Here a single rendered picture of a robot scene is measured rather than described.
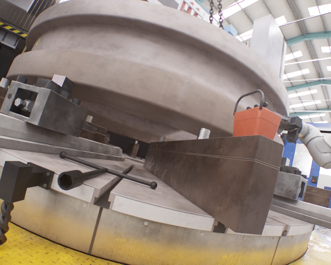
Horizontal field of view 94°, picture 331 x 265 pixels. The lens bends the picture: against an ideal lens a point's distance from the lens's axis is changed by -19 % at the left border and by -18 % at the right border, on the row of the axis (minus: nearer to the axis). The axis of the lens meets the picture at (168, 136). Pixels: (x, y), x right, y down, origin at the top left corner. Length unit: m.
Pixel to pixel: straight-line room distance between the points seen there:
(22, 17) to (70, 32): 2.34
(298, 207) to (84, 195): 1.69
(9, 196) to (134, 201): 0.46
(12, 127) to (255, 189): 1.19
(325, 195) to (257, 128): 2.47
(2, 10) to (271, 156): 4.49
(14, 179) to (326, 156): 1.29
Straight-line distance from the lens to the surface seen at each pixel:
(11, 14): 4.46
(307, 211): 1.91
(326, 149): 1.08
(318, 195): 3.15
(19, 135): 1.21
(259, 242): 1.21
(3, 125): 1.14
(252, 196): 0.75
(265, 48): 6.74
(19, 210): 1.04
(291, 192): 1.86
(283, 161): 2.04
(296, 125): 1.04
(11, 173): 0.76
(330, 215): 1.89
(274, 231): 1.25
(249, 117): 0.85
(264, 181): 0.78
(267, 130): 0.83
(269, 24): 7.40
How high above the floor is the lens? 0.50
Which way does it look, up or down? 7 degrees up
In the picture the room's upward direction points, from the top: 17 degrees clockwise
